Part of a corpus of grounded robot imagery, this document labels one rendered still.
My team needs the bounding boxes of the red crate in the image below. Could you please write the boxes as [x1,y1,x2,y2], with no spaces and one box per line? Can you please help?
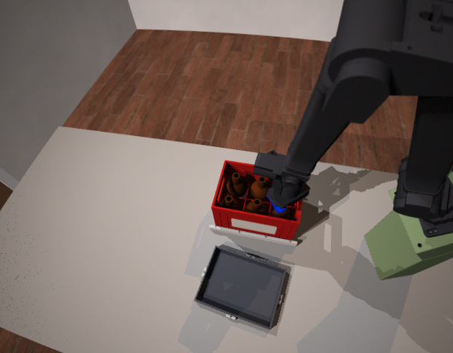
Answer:
[211,160,302,240]

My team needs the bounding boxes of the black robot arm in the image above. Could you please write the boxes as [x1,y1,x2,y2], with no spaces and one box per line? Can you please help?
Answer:
[253,0,453,238]

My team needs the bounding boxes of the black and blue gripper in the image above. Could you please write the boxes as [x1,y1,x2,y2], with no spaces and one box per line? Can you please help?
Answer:
[266,177,310,213]

